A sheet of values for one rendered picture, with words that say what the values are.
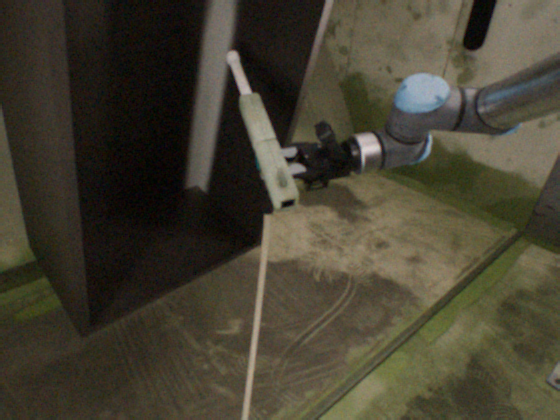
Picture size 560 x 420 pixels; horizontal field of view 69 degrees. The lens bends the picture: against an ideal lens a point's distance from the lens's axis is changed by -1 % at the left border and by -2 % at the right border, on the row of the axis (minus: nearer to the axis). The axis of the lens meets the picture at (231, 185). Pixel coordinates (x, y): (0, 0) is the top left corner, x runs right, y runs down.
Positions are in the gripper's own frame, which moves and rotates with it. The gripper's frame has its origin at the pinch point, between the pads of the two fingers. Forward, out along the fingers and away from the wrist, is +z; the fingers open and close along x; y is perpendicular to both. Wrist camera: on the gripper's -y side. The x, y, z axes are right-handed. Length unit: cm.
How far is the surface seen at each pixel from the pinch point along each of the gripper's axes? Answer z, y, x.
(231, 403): 17, 76, -30
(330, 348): -22, 87, -20
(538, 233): -157, 120, 15
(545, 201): -159, 105, 24
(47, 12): 30, -40, 0
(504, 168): -150, 103, 47
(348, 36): -108, 89, 163
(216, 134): 3.9, 28.5, 39.6
